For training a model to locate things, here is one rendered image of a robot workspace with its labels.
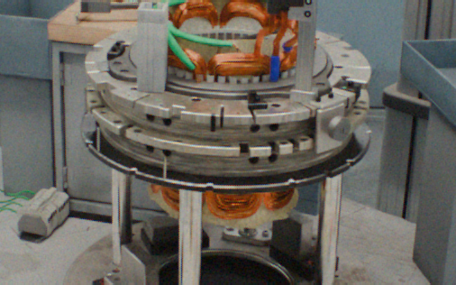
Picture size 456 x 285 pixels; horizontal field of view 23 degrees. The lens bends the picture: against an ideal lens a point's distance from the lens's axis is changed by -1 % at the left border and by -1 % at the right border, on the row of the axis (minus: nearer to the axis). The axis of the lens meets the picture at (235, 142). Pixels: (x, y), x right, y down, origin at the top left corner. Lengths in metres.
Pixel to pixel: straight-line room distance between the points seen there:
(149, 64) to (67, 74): 0.37
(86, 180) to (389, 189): 0.48
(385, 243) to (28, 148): 0.52
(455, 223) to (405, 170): 0.33
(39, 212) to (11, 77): 0.20
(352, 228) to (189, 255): 0.42
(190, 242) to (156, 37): 0.22
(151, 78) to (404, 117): 0.61
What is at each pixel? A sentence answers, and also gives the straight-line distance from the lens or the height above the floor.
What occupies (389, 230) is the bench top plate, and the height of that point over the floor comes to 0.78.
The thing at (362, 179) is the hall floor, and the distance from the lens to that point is 3.52.
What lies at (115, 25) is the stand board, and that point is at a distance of 1.46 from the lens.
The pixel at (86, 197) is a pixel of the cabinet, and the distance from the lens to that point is 1.57.
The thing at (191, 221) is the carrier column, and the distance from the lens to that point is 1.18.
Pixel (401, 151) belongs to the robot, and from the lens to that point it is 1.70.
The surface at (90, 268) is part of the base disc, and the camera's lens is 1.42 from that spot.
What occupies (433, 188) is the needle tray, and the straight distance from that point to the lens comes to 1.42.
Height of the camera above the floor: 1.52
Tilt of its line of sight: 24 degrees down
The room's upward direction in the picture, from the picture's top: 2 degrees clockwise
